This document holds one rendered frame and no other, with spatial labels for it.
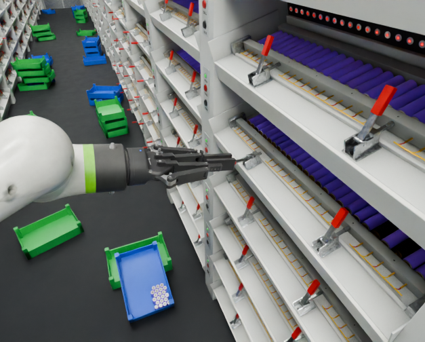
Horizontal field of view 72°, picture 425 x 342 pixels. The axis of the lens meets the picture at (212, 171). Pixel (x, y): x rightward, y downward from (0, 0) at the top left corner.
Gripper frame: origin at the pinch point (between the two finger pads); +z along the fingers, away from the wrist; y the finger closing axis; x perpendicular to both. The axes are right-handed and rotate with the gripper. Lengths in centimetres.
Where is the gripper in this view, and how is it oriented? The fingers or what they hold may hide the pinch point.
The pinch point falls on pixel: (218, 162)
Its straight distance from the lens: 66.3
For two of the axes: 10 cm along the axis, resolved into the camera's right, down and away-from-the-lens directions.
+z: 9.1, -0.6, 4.1
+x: 2.0, -8.1, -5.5
